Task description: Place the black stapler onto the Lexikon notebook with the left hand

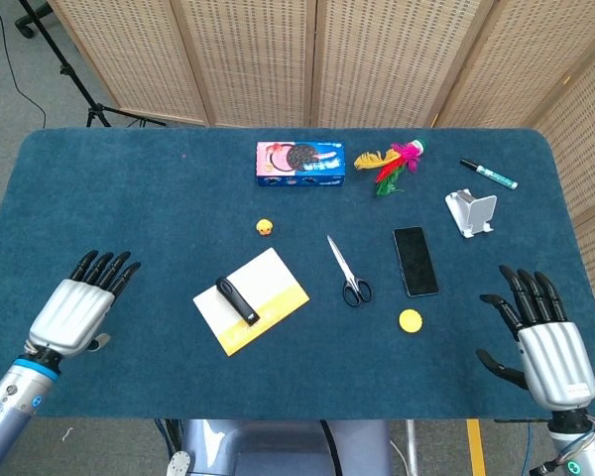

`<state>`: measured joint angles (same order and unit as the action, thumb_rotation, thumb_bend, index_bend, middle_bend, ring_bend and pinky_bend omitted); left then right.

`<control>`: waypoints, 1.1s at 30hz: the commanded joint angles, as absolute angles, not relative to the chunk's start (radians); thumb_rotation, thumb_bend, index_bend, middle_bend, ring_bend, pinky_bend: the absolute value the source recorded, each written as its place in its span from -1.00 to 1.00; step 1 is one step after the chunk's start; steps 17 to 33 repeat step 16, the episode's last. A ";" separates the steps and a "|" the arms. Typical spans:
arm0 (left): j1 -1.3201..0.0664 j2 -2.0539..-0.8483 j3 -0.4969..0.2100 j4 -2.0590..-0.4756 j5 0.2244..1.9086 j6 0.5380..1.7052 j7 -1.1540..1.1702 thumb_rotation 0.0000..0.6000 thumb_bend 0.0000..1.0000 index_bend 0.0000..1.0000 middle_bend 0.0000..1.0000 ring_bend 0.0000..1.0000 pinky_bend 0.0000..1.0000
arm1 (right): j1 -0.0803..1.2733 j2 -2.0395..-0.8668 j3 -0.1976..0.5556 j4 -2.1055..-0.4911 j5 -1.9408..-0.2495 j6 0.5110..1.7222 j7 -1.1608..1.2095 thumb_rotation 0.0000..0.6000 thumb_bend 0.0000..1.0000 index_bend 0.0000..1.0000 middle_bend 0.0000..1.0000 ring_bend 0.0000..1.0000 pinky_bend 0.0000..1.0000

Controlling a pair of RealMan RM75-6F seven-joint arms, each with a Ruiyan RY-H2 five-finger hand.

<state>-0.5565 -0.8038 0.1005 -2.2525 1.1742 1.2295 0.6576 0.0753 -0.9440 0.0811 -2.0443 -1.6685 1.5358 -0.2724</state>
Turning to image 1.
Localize wicker folding screen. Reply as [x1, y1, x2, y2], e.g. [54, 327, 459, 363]
[47, 0, 595, 378]

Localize black stapler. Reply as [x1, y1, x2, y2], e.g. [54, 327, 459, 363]
[214, 276, 261, 327]

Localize black smartphone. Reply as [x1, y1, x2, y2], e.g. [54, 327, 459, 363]
[392, 225, 440, 298]

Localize grey metal table leg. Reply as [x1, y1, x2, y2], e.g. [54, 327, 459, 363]
[405, 419, 420, 476]

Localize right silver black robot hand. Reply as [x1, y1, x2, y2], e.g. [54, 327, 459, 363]
[475, 265, 595, 412]

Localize thin black floor cable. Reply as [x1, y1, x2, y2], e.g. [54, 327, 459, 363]
[0, 0, 48, 129]

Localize white and yellow notebook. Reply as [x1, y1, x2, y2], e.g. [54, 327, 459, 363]
[191, 246, 311, 357]

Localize blue pink cookie box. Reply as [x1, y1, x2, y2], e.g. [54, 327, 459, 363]
[255, 140, 347, 188]

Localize yellow round disc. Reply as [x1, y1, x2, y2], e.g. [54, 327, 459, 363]
[398, 307, 423, 333]

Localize black tripod stand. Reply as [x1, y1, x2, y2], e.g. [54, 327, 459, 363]
[14, 0, 168, 129]

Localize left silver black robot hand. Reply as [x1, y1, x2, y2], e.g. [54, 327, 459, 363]
[28, 250, 143, 359]

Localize grey-blue robot torso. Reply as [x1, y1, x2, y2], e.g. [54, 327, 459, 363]
[166, 418, 396, 476]

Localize white phone stand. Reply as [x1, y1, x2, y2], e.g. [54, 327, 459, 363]
[444, 188, 499, 240]

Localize colourful feather shuttlecock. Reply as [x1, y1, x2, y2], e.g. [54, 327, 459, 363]
[352, 139, 428, 198]

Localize black-handled steel scissors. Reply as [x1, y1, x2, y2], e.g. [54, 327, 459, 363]
[325, 234, 374, 307]

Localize white green marker pen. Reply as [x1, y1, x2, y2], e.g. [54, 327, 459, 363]
[459, 157, 520, 191]

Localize blue carpet table mat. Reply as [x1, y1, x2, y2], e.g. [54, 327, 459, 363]
[0, 127, 595, 421]

